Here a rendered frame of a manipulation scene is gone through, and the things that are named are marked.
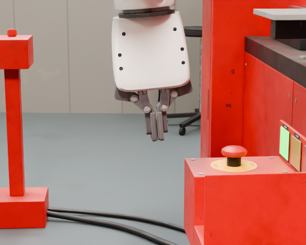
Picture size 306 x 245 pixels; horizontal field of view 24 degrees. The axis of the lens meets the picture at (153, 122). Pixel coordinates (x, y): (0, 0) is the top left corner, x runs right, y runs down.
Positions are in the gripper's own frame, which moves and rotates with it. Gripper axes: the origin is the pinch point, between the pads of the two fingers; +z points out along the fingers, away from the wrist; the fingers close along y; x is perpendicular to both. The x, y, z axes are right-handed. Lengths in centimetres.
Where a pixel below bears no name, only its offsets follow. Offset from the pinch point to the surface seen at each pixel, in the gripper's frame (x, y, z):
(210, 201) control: 4.9, -6.0, 10.1
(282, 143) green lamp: -12.0, -20.7, 7.9
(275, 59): -80, -38, 5
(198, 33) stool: -363, -61, 26
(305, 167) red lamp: 0.2, -20.6, 8.4
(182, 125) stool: -356, -46, 84
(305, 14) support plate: -27.6, -30.0, -10.5
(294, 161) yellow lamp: -5.4, -20.6, 9.1
